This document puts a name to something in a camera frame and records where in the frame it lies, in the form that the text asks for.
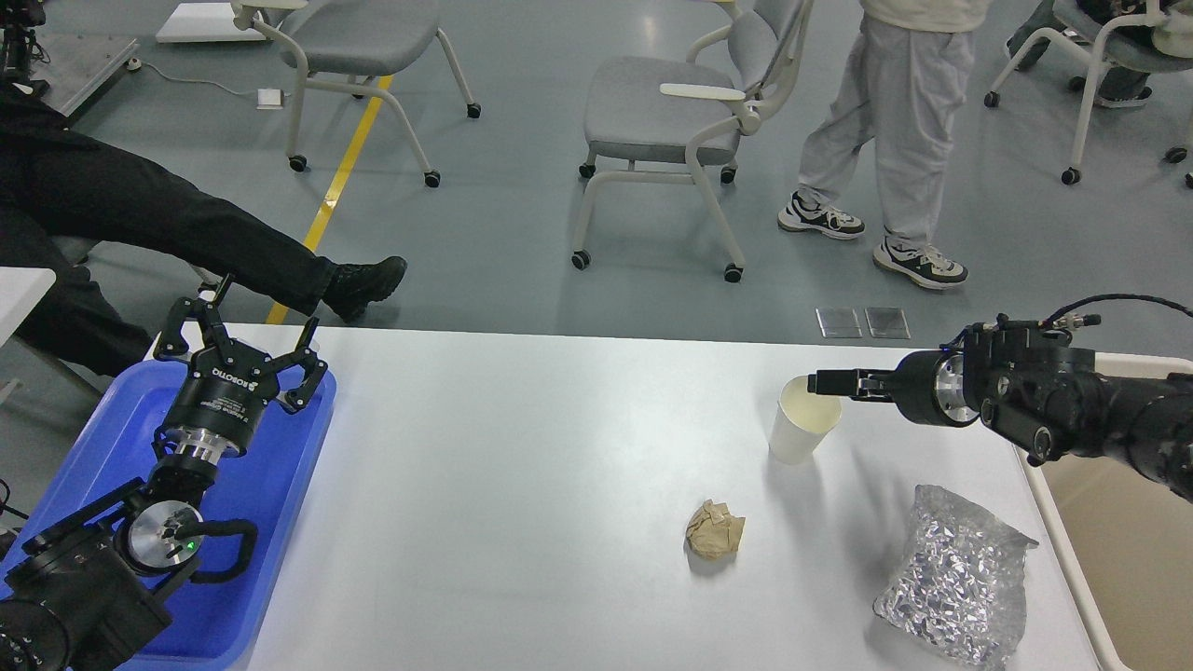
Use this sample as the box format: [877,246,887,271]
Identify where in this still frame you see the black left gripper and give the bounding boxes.
[153,273,328,458]

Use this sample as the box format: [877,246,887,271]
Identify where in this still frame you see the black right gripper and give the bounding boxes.
[808,349,979,427]

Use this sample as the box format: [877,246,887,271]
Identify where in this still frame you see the white paper cup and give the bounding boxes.
[768,375,843,464]

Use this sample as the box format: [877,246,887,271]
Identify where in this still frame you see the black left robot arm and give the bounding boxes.
[4,281,336,670]

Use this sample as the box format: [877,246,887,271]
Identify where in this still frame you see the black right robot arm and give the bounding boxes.
[806,302,1192,500]

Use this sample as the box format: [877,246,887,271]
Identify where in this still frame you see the metal floor plate right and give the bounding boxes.
[864,307,911,340]

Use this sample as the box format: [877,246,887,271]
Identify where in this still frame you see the metal floor plate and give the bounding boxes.
[864,307,911,340]
[816,307,863,339]

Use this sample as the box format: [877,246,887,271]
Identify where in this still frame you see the metal floor plate left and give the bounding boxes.
[816,307,863,339]

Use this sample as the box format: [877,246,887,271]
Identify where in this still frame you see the crumpled brown paper ball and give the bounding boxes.
[685,500,746,562]

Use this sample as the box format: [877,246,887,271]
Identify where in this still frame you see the silver foil bag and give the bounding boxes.
[872,484,1038,670]

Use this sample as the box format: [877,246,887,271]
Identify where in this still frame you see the white floor socket box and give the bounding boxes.
[255,90,285,111]

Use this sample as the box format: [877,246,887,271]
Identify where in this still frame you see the white side table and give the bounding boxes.
[1,266,56,347]

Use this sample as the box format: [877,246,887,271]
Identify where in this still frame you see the seated person dark clothes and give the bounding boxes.
[1,82,406,377]

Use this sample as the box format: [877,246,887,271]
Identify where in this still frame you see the blue plastic tray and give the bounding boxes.
[0,359,338,671]

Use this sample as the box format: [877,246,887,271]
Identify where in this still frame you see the grey office chair left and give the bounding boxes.
[230,1,482,187]

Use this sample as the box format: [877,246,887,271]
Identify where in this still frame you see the grey office chair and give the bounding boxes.
[983,1,1189,185]
[571,1,814,283]
[230,1,482,187]

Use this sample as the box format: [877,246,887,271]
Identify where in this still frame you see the beige plastic bin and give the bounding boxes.
[1014,352,1193,671]

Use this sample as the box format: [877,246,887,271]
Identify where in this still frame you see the standing person grey trousers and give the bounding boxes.
[775,1,990,290]

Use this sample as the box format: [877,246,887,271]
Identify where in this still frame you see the grey office chair middle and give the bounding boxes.
[571,1,814,283]

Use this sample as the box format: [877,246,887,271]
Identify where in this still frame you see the grey office chair right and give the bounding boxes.
[983,1,1189,185]

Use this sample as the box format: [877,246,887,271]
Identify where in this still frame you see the white floor cable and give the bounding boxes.
[126,59,259,100]

